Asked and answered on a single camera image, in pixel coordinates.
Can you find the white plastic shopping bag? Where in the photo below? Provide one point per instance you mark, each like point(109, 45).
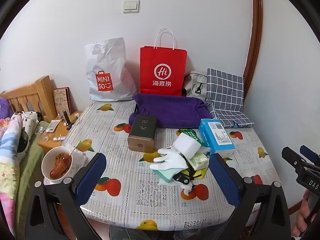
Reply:
point(107, 62)

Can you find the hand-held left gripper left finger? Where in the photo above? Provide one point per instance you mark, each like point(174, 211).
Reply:
point(91, 177)

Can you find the blue cardboard box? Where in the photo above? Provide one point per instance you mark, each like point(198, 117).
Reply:
point(215, 135)

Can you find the patterned book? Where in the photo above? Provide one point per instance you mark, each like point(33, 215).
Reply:
point(62, 101)

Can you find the teal cloth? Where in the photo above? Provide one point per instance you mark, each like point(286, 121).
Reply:
point(166, 175)

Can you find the black bottle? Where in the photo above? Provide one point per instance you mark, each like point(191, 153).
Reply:
point(66, 117)

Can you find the clear glass cup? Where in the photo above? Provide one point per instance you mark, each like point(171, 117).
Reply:
point(42, 133)

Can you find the colourful printed blanket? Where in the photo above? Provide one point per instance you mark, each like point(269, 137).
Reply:
point(8, 155)

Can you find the dark green tea box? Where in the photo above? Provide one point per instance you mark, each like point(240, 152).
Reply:
point(141, 130)

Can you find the purple plush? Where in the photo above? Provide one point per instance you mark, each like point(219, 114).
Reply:
point(5, 108)

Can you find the white cream tube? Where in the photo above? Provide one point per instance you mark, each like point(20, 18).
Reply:
point(53, 126)

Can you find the brown wooden door frame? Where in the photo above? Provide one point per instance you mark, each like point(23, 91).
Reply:
point(255, 30)

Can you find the grey backpack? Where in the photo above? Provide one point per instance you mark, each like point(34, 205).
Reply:
point(195, 85)

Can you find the wooden skewer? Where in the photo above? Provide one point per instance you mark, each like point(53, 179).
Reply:
point(75, 148)

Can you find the person's right hand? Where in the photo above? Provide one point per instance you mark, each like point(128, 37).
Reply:
point(303, 215)

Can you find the wooden bed headboard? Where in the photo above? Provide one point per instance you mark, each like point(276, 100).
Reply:
point(30, 95)

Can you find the white light switch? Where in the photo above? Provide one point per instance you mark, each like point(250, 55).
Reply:
point(131, 6)

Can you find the white bowl with food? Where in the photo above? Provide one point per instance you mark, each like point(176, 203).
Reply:
point(58, 165)

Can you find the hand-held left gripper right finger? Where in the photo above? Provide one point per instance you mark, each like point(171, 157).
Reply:
point(223, 180)

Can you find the yellow black pouch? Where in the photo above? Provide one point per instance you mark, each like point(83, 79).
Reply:
point(200, 173)

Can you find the blue checked cloth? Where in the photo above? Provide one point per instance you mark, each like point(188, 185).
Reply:
point(225, 90)

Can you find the green tissue pack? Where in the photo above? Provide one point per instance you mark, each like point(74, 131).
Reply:
point(198, 161)

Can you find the white glove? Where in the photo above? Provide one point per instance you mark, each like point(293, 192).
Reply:
point(172, 160)

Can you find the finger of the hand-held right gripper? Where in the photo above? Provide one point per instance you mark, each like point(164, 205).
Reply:
point(292, 158)
point(310, 153)

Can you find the white sponge block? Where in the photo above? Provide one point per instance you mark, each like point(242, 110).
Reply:
point(187, 145)

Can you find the small white lip balm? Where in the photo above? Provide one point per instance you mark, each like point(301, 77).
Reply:
point(59, 138)

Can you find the red paper bag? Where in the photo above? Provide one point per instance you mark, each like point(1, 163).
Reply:
point(162, 60)

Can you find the dark lipstick tube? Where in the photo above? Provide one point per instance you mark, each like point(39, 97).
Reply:
point(70, 125)

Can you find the black white pillow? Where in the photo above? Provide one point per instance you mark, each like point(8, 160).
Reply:
point(27, 120)

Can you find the fruit print tablecloth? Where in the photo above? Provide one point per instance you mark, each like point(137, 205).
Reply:
point(150, 200)

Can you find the purple fabric storage tray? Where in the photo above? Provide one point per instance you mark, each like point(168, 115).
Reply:
point(172, 110)

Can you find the wooden nightstand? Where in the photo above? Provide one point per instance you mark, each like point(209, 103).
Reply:
point(50, 143)

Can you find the green bed sheet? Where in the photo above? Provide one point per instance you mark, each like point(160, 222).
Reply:
point(30, 160)

